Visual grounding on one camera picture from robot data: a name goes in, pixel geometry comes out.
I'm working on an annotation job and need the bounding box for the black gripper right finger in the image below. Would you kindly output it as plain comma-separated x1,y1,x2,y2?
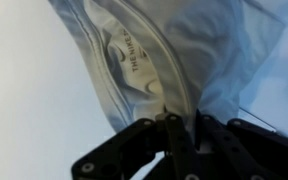
197,114,288,180

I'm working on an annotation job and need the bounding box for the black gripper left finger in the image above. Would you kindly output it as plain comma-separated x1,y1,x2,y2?
71,112,202,180

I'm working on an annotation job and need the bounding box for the white cloth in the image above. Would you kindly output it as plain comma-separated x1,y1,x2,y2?
47,0,288,134

